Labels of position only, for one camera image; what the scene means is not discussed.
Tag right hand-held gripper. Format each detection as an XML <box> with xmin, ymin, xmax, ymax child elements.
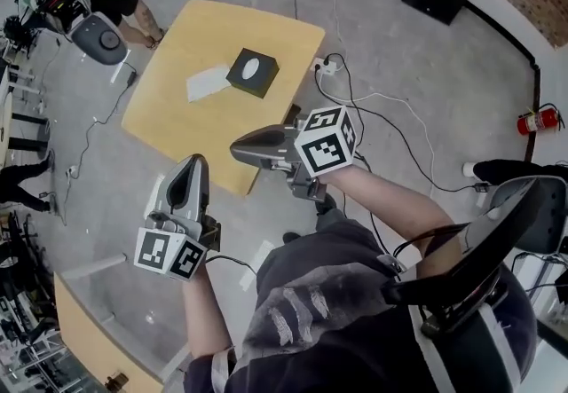
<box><xmin>230</xmin><ymin>105</ymin><xmax>359</xmax><ymax>202</ymax></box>

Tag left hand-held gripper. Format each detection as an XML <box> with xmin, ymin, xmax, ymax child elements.
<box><xmin>133</xmin><ymin>155</ymin><xmax>222</xmax><ymax>281</ymax></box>

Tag black tissue box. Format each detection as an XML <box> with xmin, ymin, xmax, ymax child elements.
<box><xmin>225</xmin><ymin>47</ymin><xmax>280</xmax><ymax>100</ymax></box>

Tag white tissue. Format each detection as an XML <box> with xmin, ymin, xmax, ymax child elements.
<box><xmin>185</xmin><ymin>65</ymin><xmax>232</xmax><ymax>103</ymax></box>
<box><xmin>241</xmin><ymin>57</ymin><xmax>263</xmax><ymax>81</ymax></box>

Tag person's right forearm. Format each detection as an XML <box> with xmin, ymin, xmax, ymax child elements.
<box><xmin>315</xmin><ymin>161</ymin><xmax>459</xmax><ymax>271</ymax></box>

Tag person's left forearm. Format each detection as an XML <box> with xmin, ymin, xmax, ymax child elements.
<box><xmin>180</xmin><ymin>264</ymin><xmax>235</xmax><ymax>360</ymax></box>

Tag person's dark trousers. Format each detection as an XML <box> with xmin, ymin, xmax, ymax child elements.
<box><xmin>256</xmin><ymin>207</ymin><xmax>390</xmax><ymax>295</ymax></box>

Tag black round-base table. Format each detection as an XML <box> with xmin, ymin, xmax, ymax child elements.
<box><xmin>4</xmin><ymin>112</ymin><xmax>51</xmax><ymax>153</ymax></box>

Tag wooden table with white legs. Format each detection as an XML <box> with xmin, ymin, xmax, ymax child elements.
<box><xmin>51</xmin><ymin>269</ymin><xmax>166</xmax><ymax>393</ymax></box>

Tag dark bottle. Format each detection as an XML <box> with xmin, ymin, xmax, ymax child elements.
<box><xmin>104</xmin><ymin>371</ymin><xmax>130</xmax><ymax>393</ymax></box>

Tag group of black office chairs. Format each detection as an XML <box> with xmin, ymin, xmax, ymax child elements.
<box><xmin>0</xmin><ymin>211</ymin><xmax>61</xmax><ymax>393</ymax></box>

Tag person's dark printed t-shirt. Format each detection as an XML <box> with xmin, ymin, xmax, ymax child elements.
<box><xmin>183</xmin><ymin>261</ymin><xmax>539</xmax><ymax>393</ymax></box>

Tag black backpack equipment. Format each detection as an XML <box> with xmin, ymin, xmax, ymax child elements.
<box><xmin>381</xmin><ymin>177</ymin><xmax>549</xmax><ymax>337</ymax></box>

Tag red fire extinguisher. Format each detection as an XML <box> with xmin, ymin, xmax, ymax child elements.
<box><xmin>517</xmin><ymin>102</ymin><xmax>565</xmax><ymax>138</ymax></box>

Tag black cable with adapter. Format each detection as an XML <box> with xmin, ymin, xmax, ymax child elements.
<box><xmin>61</xmin><ymin>60</ymin><xmax>139</xmax><ymax>188</ymax></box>
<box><xmin>313</xmin><ymin>51</ymin><xmax>489</xmax><ymax>195</ymax></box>

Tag white backpack strap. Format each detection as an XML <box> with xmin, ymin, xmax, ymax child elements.
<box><xmin>209</xmin><ymin>345</ymin><xmax>237</xmax><ymax>393</ymax></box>
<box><xmin>406</xmin><ymin>300</ymin><xmax>523</xmax><ymax>393</ymax></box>

